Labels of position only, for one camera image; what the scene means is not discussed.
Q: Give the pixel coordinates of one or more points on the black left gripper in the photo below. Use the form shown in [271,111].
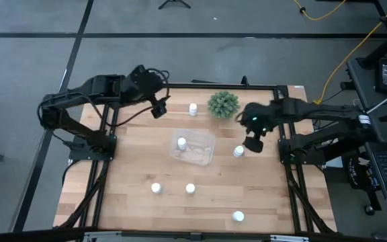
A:
[141,84]

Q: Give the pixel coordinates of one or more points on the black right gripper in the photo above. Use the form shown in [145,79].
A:
[259,116]

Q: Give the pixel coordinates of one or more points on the white pill bottle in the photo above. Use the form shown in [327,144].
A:
[190,188]
[238,151]
[193,109]
[156,188]
[181,143]
[238,216]

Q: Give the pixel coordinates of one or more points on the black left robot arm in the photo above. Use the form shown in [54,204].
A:
[76,129]

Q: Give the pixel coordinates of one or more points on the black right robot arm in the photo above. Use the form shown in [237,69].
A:
[328,112]

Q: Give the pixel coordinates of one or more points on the clear plastic basket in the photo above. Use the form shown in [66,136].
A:
[197,149]

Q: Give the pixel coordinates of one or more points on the artificial green potted plant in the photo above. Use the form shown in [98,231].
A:
[223,104]

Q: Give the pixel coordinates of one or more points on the black tripod legs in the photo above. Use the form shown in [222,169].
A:
[174,1]

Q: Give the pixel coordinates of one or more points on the black bag with white print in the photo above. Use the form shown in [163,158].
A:
[361,171]

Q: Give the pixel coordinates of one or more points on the black desk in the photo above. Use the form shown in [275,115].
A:
[365,84]

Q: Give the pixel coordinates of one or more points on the black caster wheel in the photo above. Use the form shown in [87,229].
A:
[369,210]

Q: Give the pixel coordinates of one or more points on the black desk leg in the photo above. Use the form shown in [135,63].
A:
[386,45]

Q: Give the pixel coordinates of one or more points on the black beam with silver brackets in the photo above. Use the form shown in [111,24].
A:
[45,235]

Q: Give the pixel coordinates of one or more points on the black aluminium table frame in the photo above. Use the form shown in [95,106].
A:
[213,85]

